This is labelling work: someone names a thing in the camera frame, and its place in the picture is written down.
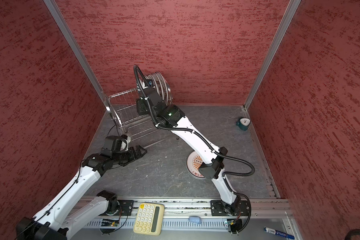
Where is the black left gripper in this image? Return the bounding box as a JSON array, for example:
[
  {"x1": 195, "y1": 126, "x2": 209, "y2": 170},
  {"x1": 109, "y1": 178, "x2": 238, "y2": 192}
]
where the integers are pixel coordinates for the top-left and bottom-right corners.
[{"x1": 112, "y1": 145, "x2": 147, "y2": 166}]

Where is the stainless steel dish rack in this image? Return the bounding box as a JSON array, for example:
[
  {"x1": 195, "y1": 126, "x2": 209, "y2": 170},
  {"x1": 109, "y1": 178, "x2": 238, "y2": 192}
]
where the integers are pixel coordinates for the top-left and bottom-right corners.
[{"x1": 104, "y1": 87, "x2": 177, "y2": 151}]

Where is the orange patterned plate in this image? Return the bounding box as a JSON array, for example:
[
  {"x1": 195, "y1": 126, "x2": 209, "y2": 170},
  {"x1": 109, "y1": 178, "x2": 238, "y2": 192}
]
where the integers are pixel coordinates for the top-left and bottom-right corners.
[{"x1": 186, "y1": 151, "x2": 205, "y2": 180}]

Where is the green rimmed plate outermost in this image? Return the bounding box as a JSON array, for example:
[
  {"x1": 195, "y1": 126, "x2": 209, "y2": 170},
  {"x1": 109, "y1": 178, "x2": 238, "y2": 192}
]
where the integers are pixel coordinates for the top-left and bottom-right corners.
[{"x1": 156, "y1": 72, "x2": 173, "y2": 105}]

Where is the red green rimmed plate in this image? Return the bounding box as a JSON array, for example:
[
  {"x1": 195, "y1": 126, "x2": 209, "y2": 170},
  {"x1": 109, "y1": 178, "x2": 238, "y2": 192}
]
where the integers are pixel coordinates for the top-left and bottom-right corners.
[{"x1": 138, "y1": 75, "x2": 149, "y2": 89}]

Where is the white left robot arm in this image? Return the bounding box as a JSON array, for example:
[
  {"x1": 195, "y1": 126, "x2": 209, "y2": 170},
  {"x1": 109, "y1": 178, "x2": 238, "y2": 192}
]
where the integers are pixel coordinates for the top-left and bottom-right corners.
[{"x1": 16, "y1": 135, "x2": 147, "y2": 240}]

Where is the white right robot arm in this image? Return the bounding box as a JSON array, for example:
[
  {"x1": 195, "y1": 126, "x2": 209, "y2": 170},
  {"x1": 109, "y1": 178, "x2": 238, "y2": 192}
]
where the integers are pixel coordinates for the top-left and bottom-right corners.
[{"x1": 136, "y1": 88, "x2": 243, "y2": 216}]

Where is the yellow calculator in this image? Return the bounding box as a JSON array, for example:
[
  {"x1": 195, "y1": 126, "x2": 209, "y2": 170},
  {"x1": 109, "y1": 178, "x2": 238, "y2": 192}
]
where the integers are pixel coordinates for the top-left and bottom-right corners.
[{"x1": 133, "y1": 203, "x2": 165, "y2": 236}]

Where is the left circuit board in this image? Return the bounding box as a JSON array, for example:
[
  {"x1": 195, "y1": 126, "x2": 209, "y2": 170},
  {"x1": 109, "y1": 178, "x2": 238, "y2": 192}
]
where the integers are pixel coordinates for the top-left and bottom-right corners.
[{"x1": 101, "y1": 219, "x2": 119, "y2": 227}]

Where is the circuit board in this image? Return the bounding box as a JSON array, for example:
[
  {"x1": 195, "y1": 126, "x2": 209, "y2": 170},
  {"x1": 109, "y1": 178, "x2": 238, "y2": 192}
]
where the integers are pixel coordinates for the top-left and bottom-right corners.
[
  {"x1": 226, "y1": 220, "x2": 236, "y2": 227},
  {"x1": 101, "y1": 219, "x2": 119, "y2": 227}
]

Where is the small blue eraser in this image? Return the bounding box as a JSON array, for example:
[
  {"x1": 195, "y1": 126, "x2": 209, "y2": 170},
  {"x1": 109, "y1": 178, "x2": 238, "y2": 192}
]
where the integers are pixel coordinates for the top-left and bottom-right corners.
[{"x1": 189, "y1": 216, "x2": 202, "y2": 225}]

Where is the green white alarm clock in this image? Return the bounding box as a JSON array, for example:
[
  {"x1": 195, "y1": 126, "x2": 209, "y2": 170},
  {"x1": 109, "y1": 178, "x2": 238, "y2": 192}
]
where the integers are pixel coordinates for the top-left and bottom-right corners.
[{"x1": 236, "y1": 118, "x2": 251, "y2": 131}]

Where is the right circuit board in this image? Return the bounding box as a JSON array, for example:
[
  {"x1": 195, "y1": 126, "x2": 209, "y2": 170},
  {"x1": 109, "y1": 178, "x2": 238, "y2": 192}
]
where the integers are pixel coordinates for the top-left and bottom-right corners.
[{"x1": 226, "y1": 220, "x2": 236, "y2": 227}]

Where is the blue white marker pen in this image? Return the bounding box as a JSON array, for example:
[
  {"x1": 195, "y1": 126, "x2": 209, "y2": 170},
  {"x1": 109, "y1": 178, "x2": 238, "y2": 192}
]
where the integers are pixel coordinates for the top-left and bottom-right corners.
[{"x1": 264, "y1": 227, "x2": 295, "y2": 240}]

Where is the black corrugated cable hose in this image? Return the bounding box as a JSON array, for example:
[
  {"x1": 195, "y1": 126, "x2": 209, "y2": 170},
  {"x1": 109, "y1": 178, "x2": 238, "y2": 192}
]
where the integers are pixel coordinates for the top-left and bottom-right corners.
[{"x1": 133, "y1": 64, "x2": 256, "y2": 178}]

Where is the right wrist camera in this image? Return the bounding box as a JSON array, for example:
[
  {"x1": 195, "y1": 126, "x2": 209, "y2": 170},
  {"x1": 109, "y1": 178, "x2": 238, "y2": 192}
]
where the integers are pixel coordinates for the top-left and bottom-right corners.
[{"x1": 145, "y1": 79, "x2": 154, "y2": 88}]

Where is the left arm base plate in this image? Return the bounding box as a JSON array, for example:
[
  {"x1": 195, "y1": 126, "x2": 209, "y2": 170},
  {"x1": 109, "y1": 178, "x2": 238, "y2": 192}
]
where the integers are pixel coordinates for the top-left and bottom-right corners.
[{"x1": 118, "y1": 200, "x2": 134, "y2": 216}]

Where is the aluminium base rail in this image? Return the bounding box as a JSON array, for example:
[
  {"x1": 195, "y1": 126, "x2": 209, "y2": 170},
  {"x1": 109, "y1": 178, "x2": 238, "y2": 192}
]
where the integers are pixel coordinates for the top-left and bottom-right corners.
[{"x1": 85, "y1": 198, "x2": 294, "y2": 233}]

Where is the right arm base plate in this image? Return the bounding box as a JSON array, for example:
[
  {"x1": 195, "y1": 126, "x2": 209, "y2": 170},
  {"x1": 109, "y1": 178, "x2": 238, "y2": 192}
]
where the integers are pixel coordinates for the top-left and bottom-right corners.
[{"x1": 210, "y1": 199, "x2": 250, "y2": 217}]

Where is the aluminium corner post right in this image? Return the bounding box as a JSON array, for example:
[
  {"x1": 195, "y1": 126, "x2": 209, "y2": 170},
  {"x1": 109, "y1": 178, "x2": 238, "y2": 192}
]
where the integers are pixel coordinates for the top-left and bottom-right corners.
[{"x1": 244, "y1": 0, "x2": 301, "y2": 112}]

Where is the aluminium corner post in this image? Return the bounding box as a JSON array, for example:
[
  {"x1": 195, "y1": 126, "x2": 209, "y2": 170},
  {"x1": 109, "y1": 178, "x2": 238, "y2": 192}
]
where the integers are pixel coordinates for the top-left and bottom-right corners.
[
  {"x1": 244, "y1": 0, "x2": 301, "y2": 112},
  {"x1": 43, "y1": 0, "x2": 110, "y2": 111}
]

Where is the aluminium corner post left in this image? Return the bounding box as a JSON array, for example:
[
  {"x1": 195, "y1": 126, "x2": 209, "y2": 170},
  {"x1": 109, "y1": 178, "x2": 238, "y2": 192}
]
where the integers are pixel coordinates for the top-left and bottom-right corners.
[{"x1": 43, "y1": 0, "x2": 110, "y2": 111}]

